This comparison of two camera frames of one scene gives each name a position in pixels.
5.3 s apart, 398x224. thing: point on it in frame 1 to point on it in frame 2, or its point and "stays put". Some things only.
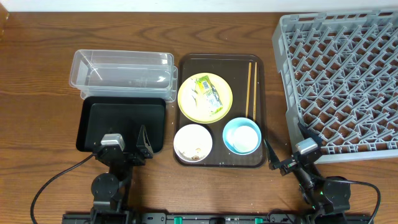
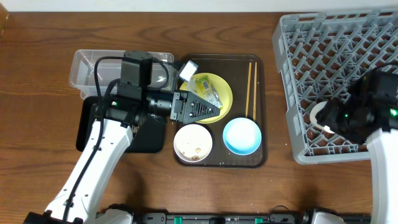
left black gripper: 125,157 to 179,107
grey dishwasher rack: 339,73 stays put
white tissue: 191,92 stays put
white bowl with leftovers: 193,143 stays put
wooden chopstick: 250,65 stays put
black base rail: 217,218 stays put
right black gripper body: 290,165 to 330,116
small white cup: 244,138 to 313,114
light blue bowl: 242,135 stays put
